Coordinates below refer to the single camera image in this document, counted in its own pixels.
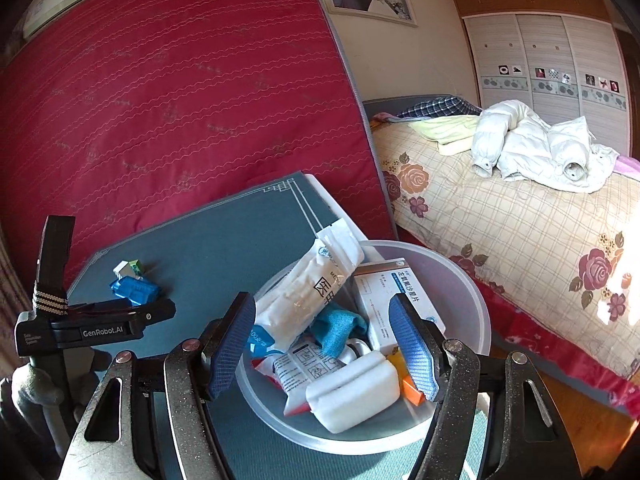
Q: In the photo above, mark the white sponge block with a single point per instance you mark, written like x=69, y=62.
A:
x=350, y=395

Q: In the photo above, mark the white padded jacket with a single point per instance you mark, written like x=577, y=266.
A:
x=530, y=145

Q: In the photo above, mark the blue wipes packet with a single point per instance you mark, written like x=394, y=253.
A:
x=134, y=291

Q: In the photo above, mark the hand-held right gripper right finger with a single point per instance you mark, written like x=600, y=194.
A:
x=415, y=350

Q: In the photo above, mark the bed with floral plaid sheet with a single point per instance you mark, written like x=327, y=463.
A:
x=500, y=220

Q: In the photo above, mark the white sliding door wardrobe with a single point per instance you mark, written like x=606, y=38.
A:
x=545, y=40

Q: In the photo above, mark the red white packet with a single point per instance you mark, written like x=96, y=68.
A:
x=300, y=370

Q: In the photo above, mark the pale yellow cloth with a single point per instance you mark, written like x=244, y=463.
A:
x=450, y=132

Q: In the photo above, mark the green white patterned box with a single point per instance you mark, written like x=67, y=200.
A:
x=120, y=269

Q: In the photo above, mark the white medicine box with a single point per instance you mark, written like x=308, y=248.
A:
x=380, y=300

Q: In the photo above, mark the white air conditioner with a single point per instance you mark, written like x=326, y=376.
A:
x=45, y=12

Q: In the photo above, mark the white blue cotton packet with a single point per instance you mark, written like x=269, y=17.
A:
x=305, y=295

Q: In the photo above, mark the teal table mat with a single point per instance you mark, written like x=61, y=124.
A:
x=200, y=255

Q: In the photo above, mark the clear plastic bowl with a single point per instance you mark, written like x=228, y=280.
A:
x=450, y=280

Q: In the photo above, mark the yellow orange toy block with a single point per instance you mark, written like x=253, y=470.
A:
x=414, y=392

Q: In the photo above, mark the blue cloth with white tags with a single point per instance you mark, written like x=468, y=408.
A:
x=335, y=330

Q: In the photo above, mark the red quilted mattress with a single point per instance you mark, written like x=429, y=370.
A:
x=175, y=85

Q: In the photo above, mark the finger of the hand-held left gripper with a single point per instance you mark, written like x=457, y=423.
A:
x=90, y=308
x=150, y=310

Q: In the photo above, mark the purple cloth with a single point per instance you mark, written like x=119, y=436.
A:
x=629, y=165

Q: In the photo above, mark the blue plaid pillow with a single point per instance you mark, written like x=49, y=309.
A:
x=440, y=107

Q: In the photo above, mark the person's left hand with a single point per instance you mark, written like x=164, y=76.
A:
x=32, y=385

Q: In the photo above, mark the striped beige curtain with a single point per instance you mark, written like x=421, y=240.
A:
x=10, y=310

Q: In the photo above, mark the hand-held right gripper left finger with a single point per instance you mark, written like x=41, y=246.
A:
x=232, y=345

